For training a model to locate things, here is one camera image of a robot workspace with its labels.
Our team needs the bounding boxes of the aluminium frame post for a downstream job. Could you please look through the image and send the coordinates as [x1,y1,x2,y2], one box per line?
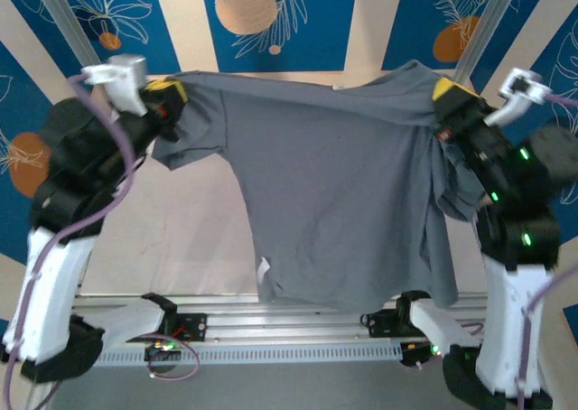
[453,0,529,84]
[33,0,105,68]

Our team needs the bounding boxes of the aluminium base frame rail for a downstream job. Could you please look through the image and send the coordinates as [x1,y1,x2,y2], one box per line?
[74,292,491,343]

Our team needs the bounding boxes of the grey slotted cable duct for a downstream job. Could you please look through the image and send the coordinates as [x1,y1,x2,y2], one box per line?
[94,340,403,368]

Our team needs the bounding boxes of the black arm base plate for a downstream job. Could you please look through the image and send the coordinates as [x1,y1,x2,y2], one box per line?
[360,309,403,339]
[173,312,209,342]

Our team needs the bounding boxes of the circuit board with green light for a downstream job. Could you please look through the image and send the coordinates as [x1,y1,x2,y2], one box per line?
[399,340,446,369]
[144,340,182,364]

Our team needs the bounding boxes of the grey t-shirt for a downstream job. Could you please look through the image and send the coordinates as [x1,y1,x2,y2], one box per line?
[151,60,487,314]

